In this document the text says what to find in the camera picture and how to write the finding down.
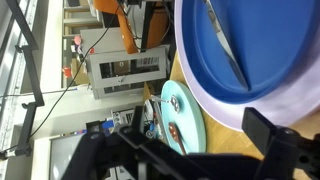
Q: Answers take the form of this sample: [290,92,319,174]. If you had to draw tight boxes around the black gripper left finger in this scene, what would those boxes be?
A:
[61,105,188,180]

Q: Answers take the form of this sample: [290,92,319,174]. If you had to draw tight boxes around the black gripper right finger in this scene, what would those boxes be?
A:
[241,107,320,180]

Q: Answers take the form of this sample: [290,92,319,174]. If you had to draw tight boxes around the lavender plate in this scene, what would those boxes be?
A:
[173,0,320,133]

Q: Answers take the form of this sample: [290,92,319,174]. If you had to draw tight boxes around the mint plate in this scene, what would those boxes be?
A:
[160,79,208,156]

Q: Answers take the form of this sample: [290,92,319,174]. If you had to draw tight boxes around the dark blue plate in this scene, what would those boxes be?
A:
[181,0,320,104]

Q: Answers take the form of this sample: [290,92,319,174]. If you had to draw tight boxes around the silver electronics boxes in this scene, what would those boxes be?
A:
[86,99,161,141]

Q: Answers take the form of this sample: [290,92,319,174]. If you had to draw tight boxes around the grey metal case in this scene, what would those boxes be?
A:
[87,46,171,100]

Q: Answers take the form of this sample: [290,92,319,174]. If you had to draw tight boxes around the small metal teaspoon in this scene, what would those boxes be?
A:
[149,94,182,114]

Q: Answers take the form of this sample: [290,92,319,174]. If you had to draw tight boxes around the red plastic cup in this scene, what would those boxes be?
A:
[62,65,73,79]

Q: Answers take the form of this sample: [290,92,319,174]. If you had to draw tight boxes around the orange plastic item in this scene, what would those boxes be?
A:
[93,0,169,55]

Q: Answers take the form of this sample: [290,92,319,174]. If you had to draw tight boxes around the thin black cable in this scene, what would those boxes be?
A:
[0,3,124,154]

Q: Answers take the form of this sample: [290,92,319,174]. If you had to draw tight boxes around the black metal frame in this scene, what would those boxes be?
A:
[0,0,46,161]

